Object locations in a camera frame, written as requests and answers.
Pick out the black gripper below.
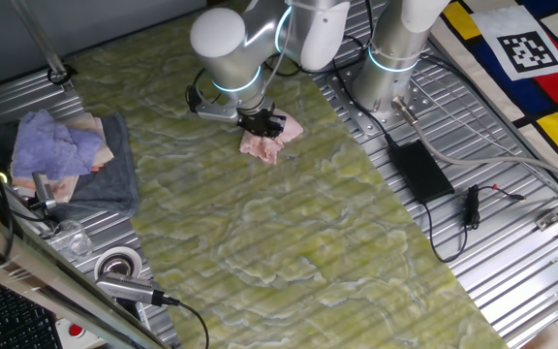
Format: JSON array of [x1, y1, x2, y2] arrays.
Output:
[[236, 107, 288, 140]]

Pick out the pink fluffy cloth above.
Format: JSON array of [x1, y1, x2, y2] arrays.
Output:
[[238, 107, 305, 166]]

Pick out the beige cloth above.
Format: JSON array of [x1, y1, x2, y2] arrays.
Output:
[[10, 111, 115, 205]]

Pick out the purple fluffy cloth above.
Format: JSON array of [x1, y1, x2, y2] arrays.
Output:
[[12, 109, 105, 181]]

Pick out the green marble pattern mat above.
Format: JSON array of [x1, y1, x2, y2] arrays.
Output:
[[68, 4, 511, 349]]

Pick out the black power adapter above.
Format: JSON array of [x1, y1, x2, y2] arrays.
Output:
[[387, 139, 456, 206]]

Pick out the dark grey towel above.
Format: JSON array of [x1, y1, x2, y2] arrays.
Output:
[[0, 112, 140, 219]]

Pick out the small steel bowl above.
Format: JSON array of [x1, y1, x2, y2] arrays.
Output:
[[93, 245, 143, 281]]

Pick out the clear acrylic rod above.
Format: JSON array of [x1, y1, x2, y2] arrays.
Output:
[[10, 0, 75, 93]]

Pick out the white paper fiducial marker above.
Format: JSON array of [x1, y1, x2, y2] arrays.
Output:
[[470, 4, 558, 82]]

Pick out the grey box red button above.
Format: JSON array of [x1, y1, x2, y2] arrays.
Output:
[[55, 317, 109, 349]]

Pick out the black keyboard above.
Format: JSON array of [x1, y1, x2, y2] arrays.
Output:
[[0, 278, 65, 349]]

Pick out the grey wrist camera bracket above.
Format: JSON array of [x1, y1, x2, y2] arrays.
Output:
[[185, 67, 240, 123]]

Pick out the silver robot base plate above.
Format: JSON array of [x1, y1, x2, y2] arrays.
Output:
[[325, 57, 435, 140]]

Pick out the black power cable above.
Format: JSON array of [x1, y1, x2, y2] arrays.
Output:
[[263, 33, 399, 146]]

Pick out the thick grey robot cable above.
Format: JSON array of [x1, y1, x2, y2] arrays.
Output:
[[390, 95, 558, 190]]

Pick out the black camera cable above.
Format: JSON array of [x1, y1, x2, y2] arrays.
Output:
[[162, 295, 211, 349]]

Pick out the silver ribbed camera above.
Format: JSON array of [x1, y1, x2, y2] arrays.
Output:
[[95, 270, 167, 307]]

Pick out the black cord with red tip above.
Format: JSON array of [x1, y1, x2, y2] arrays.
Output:
[[422, 183, 527, 265]]

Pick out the small grey camera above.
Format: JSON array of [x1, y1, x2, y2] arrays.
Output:
[[31, 171, 58, 210]]

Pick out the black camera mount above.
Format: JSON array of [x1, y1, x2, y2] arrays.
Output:
[[15, 196, 60, 227]]

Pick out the aluminium frame bar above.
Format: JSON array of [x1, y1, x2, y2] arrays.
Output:
[[0, 198, 171, 349]]

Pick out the small metal bracket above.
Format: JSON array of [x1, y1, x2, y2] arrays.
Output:
[[534, 208, 558, 232]]

